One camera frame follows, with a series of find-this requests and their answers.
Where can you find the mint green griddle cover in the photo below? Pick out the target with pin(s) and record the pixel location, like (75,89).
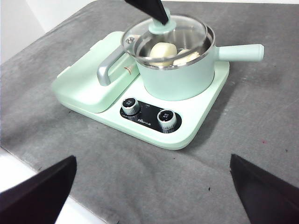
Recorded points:
(81,79)

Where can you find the mint green breakfast machine base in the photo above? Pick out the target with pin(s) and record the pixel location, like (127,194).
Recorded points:
(187,121)

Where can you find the silver control knob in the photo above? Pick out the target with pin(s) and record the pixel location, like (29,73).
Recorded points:
(166,120)
(130,105)

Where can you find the glass lid with green knob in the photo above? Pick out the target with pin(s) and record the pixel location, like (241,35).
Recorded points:
(161,29)

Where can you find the smooth white steamed bun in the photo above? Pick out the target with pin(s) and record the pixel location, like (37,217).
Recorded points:
(162,51)

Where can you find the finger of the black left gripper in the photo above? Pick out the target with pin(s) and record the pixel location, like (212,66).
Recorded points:
(151,8)

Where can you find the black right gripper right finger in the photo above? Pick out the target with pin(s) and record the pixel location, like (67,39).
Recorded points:
(268,198)

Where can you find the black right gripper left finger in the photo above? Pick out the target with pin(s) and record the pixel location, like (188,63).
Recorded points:
(35,200)

